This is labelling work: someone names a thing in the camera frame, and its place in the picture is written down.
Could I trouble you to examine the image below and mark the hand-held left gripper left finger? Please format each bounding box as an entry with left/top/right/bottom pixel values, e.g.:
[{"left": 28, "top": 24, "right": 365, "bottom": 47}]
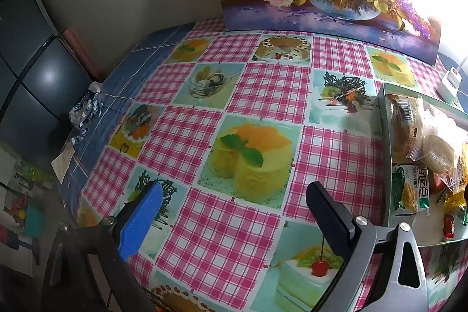
[{"left": 60, "top": 180, "right": 164, "bottom": 312}]

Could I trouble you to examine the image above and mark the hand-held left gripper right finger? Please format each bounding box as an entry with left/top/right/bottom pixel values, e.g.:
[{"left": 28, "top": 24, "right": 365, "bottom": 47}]
[{"left": 305, "top": 181, "right": 429, "bottom": 312}]

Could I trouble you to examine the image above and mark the pink checkered dessert tablecloth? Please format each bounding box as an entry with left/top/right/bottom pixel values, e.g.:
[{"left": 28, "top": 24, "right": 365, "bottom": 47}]
[{"left": 78, "top": 18, "right": 468, "bottom": 312}]

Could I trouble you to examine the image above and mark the small red candy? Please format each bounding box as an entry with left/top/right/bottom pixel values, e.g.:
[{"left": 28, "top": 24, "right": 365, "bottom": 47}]
[{"left": 443, "top": 214, "right": 456, "bottom": 239}]

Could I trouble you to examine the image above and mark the dark cabinet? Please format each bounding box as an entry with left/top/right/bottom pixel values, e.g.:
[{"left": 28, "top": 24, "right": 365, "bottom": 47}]
[{"left": 0, "top": 0, "right": 92, "bottom": 159}]

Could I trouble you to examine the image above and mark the teal container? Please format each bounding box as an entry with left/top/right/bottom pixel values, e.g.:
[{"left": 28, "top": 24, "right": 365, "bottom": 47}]
[{"left": 24, "top": 206, "right": 46, "bottom": 237}]

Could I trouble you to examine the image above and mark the crumpled foil wrapper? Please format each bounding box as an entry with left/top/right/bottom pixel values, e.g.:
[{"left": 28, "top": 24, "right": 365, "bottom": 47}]
[{"left": 69, "top": 82, "right": 105, "bottom": 144}]

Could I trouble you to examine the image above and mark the yellow bread packet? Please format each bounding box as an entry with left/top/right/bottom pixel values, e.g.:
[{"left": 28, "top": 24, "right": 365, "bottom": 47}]
[{"left": 442, "top": 144, "right": 468, "bottom": 214}]

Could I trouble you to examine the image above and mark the beige orange snack packet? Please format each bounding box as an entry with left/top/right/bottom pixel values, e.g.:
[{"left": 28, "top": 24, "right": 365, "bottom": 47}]
[{"left": 388, "top": 94, "right": 426, "bottom": 155}]

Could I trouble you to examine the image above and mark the brown board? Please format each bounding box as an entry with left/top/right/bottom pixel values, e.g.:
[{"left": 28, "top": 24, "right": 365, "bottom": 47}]
[{"left": 60, "top": 27, "right": 106, "bottom": 82}]

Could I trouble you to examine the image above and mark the round bun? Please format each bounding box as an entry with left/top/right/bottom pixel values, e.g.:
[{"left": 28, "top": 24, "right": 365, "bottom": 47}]
[{"left": 409, "top": 104, "right": 465, "bottom": 175}]

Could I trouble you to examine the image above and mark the white switch adapter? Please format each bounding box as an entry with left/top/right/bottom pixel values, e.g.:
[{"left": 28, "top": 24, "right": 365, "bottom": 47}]
[{"left": 444, "top": 66, "right": 463, "bottom": 84}]

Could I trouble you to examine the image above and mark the paper scrap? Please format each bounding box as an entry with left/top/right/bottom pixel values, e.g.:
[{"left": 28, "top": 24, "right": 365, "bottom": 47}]
[{"left": 51, "top": 144, "right": 77, "bottom": 185}]

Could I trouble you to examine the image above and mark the white box with teal rim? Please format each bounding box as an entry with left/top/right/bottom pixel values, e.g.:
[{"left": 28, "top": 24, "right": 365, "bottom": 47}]
[{"left": 378, "top": 82, "right": 468, "bottom": 249}]

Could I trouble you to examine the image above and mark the green biscuit packet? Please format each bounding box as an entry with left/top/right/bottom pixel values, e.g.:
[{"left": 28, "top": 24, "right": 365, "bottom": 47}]
[{"left": 392, "top": 164, "right": 430, "bottom": 216}]

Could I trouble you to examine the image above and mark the white socket cube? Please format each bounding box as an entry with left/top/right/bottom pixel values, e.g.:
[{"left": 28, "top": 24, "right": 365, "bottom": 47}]
[{"left": 437, "top": 76, "right": 462, "bottom": 102}]

